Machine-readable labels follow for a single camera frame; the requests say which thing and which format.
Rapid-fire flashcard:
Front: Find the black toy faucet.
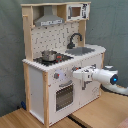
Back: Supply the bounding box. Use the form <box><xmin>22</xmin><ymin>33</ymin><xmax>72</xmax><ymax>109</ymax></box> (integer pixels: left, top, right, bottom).
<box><xmin>67</xmin><ymin>33</ymin><xmax>83</xmax><ymax>49</ymax></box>

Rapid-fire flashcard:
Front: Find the red stove knob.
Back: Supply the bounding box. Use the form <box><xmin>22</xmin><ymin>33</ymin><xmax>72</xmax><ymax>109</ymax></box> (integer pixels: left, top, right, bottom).
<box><xmin>54</xmin><ymin>73</ymin><xmax>60</xmax><ymax>79</ymax></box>
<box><xmin>71</xmin><ymin>65</ymin><xmax>79</xmax><ymax>72</ymax></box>

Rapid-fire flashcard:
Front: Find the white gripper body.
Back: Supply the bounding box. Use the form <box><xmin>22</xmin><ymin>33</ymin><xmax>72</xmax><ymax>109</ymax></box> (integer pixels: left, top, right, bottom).
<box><xmin>73</xmin><ymin>66</ymin><xmax>98</xmax><ymax>81</ymax></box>

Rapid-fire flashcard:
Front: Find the metal toy pot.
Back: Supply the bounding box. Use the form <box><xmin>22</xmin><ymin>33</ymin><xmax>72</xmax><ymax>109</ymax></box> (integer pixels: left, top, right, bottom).
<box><xmin>42</xmin><ymin>50</ymin><xmax>57</xmax><ymax>61</ymax></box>

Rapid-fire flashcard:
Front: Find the left red stove knob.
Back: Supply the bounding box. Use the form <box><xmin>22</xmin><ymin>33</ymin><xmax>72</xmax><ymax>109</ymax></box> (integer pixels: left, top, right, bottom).
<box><xmin>54</xmin><ymin>73</ymin><xmax>60</xmax><ymax>79</ymax></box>

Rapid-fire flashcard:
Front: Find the grey range hood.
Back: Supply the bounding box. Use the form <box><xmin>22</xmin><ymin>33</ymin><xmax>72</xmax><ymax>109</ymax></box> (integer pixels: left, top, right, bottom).
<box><xmin>35</xmin><ymin>5</ymin><xmax>64</xmax><ymax>27</ymax></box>

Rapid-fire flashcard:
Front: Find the wooden toy kitchen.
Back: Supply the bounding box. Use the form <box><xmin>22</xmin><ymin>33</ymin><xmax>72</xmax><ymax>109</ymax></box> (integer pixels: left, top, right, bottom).
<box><xmin>22</xmin><ymin>2</ymin><xmax>105</xmax><ymax>127</ymax></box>

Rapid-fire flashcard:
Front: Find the grey toy sink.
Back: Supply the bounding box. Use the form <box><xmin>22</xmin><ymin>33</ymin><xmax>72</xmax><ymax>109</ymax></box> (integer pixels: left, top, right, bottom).
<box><xmin>66</xmin><ymin>47</ymin><xmax>94</xmax><ymax>56</ymax></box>

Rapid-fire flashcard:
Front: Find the toy oven door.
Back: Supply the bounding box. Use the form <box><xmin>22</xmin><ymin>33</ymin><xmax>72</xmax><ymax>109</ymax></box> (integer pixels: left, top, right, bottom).
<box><xmin>55</xmin><ymin>81</ymin><xmax>74</xmax><ymax>111</ymax></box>

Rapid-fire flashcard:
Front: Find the right red stove knob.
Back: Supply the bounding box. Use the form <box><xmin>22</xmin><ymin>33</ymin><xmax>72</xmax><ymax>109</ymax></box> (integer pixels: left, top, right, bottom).
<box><xmin>71</xmin><ymin>65</ymin><xmax>79</xmax><ymax>72</ymax></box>

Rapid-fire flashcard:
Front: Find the toy microwave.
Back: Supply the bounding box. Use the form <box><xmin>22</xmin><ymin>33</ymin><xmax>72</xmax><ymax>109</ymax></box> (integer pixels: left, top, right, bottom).
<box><xmin>67</xmin><ymin>4</ymin><xmax>90</xmax><ymax>21</ymax></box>

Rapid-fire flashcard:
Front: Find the black toy stovetop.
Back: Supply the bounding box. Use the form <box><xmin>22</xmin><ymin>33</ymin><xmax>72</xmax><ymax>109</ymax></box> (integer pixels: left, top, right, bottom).
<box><xmin>33</xmin><ymin>53</ymin><xmax>74</xmax><ymax>67</ymax></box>

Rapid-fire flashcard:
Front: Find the toy cabinet door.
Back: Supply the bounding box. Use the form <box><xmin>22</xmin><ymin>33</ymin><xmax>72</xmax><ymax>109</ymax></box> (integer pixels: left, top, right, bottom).
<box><xmin>79</xmin><ymin>54</ymin><xmax>103</xmax><ymax>108</ymax></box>

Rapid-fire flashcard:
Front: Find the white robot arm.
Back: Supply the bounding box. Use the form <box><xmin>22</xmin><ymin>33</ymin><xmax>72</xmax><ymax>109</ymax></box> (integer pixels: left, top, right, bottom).
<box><xmin>73</xmin><ymin>66</ymin><xmax>128</xmax><ymax>96</ymax></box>

